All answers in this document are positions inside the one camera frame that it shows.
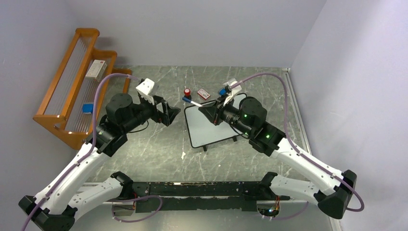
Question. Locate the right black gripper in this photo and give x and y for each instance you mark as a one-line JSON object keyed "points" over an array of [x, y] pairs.
{"points": [[213, 113]]}

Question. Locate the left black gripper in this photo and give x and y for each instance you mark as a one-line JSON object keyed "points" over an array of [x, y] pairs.
{"points": [[169, 114]]}

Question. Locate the blue white marker pen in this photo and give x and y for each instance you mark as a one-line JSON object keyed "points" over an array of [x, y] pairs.
{"points": [[191, 102]]}

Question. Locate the white whiteboard black frame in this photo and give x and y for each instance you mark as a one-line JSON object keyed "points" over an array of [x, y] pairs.
{"points": [[203, 133]]}

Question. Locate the orange wooden shelf rack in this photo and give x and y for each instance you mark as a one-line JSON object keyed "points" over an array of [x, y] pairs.
{"points": [[60, 111]]}

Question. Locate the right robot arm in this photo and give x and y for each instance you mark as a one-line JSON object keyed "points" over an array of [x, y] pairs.
{"points": [[328, 188]]}

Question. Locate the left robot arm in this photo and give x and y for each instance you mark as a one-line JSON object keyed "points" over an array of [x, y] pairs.
{"points": [[59, 205]]}

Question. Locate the red white small box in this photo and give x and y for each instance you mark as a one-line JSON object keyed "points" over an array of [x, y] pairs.
{"points": [[203, 94]]}

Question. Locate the red black stamp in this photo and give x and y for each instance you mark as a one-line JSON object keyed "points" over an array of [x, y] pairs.
{"points": [[187, 95]]}

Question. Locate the blue object on shelf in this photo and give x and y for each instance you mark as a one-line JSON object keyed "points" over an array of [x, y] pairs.
{"points": [[87, 108]]}

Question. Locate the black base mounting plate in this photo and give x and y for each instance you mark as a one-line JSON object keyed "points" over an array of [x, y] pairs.
{"points": [[190, 196]]}

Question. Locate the white red box on shelf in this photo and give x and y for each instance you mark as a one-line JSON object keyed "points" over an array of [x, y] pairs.
{"points": [[96, 70]]}

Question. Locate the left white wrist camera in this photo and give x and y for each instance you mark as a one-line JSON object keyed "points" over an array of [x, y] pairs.
{"points": [[146, 89]]}

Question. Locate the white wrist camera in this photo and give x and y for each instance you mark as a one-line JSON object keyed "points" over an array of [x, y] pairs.
{"points": [[146, 89], [233, 87]]}

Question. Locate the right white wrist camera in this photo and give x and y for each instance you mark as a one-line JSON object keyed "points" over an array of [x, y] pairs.
{"points": [[233, 87]]}

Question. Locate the aluminium frame rail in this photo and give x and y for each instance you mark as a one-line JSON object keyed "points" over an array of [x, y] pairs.
{"points": [[122, 192]]}

